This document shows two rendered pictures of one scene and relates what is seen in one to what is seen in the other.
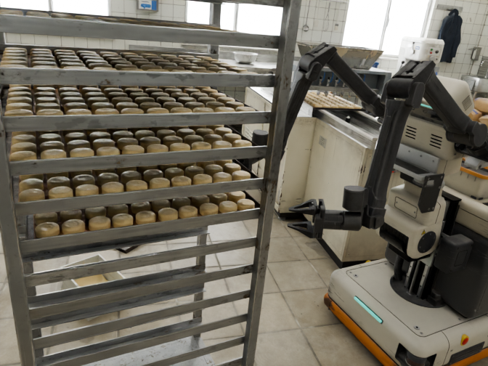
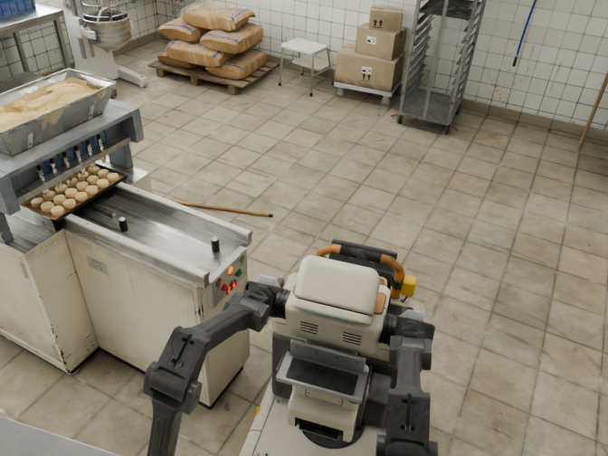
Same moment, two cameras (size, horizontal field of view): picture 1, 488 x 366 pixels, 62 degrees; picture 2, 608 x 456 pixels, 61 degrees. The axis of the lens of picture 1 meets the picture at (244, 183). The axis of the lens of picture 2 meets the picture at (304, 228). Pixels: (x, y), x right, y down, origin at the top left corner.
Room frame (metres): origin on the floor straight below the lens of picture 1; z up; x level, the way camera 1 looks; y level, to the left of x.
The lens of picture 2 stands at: (1.00, 0.09, 2.19)
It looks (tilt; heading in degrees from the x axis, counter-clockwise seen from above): 37 degrees down; 313
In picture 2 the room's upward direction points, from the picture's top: 3 degrees clockwise
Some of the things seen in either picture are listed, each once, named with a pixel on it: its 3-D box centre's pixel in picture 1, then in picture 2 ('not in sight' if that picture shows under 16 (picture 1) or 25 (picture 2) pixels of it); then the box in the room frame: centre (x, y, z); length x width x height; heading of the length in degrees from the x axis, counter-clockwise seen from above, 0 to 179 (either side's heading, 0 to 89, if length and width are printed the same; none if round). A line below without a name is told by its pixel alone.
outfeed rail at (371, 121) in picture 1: (339, 105); (72, 169); (3.23, -0.69, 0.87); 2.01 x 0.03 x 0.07; 16
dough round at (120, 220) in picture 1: (122, 221); not in sight; (0.90, 0.29, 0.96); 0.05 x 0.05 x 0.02
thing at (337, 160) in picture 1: (350, 186); (166, 299); (2.60, -0.72, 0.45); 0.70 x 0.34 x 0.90; 16
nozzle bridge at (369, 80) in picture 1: (332, 89); (57, 165); (3.08, -0.58, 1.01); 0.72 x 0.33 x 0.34; 106
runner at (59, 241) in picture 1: (153, 225); not in sight; (0.89, 0.21, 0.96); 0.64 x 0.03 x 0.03; 118
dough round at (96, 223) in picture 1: (99, 224); not in sight; (0.87, 0.34, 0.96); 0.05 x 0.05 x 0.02
